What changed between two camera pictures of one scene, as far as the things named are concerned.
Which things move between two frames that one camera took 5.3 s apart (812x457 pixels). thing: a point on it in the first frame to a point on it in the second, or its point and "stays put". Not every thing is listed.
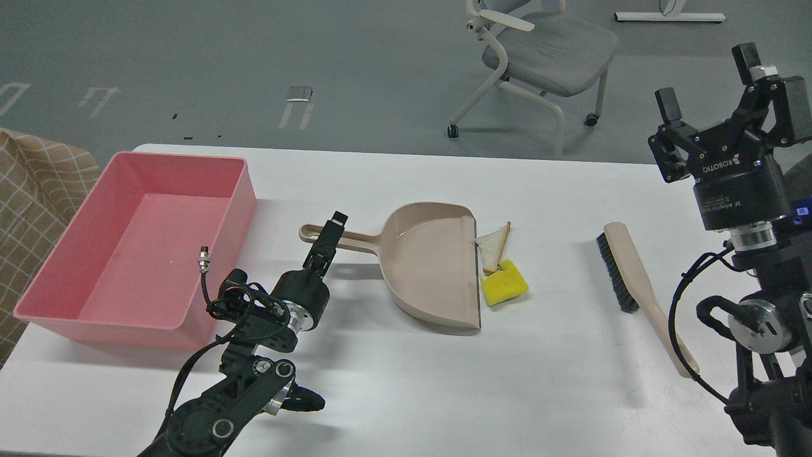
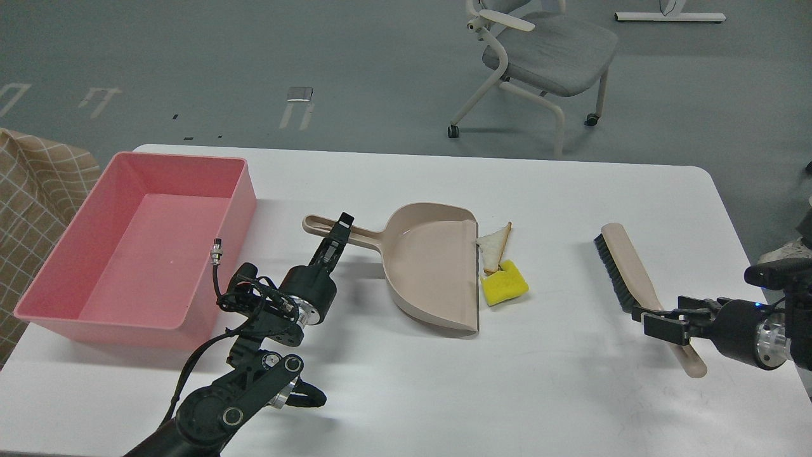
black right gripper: [738, 181] to [743, 329]
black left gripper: [307, 296] stays put
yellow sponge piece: [503, 285] stays put
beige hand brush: [633, 291] stays put
